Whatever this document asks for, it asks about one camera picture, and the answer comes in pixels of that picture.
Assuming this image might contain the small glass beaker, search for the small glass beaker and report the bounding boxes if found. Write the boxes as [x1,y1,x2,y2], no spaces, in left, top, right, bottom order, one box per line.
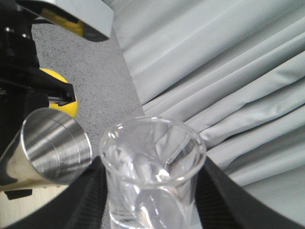
[100,117,206,229]

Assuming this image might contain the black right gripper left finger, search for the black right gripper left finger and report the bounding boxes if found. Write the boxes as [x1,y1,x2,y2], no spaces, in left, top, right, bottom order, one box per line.
[6,157,107,229]

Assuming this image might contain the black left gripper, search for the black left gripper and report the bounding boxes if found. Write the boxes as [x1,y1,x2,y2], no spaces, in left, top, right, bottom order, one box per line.
[0,0,74,156]

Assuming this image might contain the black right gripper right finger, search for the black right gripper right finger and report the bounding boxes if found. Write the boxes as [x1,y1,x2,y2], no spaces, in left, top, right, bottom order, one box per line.
[195,158,303,229]

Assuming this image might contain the yellow lemon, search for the yellow lemon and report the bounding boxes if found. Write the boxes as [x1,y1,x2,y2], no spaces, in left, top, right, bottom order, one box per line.
[40,68,79,118]

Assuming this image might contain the grey yellow device housing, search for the grey yellow device housing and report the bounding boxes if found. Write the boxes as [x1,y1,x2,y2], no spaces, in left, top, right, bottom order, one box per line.
[16,0,114,42]

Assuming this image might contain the grey curtain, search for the grey curtain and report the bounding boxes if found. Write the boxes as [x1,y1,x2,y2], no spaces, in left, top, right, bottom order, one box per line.
[106,0,305,224]

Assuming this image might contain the wooden cutting board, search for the wooden cutting board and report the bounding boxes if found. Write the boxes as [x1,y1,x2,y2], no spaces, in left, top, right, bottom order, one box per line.
[0,185,68,228]

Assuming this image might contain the steel double jigger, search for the steel double jigger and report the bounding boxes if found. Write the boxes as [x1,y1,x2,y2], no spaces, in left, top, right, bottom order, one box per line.
[0,107,93,191]

